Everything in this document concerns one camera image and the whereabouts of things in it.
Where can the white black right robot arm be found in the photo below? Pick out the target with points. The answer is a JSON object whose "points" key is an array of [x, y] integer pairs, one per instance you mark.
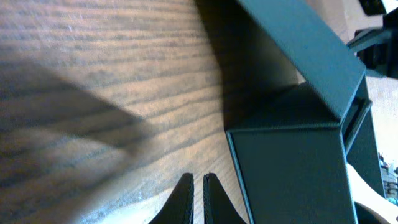
{"points": [[363, 195]]}

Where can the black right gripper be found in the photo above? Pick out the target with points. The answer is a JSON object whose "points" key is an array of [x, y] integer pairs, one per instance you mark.
{"points": [[377, 47]]}

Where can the black gift box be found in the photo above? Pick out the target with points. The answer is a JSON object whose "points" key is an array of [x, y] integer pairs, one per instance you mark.
{"points": [[296, 111]]}

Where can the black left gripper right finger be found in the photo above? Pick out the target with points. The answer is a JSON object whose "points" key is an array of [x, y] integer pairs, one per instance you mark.
{"points": [[218, 208]]}

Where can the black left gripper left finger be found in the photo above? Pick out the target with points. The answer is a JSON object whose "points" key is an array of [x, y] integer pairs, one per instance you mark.
{"points": [[179, 206]]}

